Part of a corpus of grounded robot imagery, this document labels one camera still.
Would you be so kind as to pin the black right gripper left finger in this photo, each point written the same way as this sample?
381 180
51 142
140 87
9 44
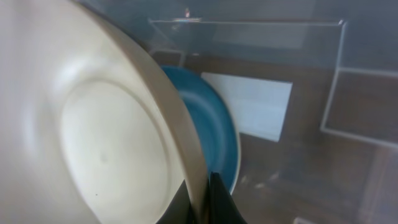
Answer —
179 210

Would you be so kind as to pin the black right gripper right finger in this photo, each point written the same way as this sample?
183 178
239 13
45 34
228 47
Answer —
222 207

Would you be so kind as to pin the dark blue bowl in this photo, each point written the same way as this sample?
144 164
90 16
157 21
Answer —
214 123

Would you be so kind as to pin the cream white bowl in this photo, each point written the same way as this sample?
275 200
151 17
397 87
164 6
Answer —
92 129

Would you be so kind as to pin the white label in container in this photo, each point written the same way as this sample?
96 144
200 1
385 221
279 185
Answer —
257 105

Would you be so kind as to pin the clear plastic storage container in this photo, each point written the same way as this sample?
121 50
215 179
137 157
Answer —
335 158

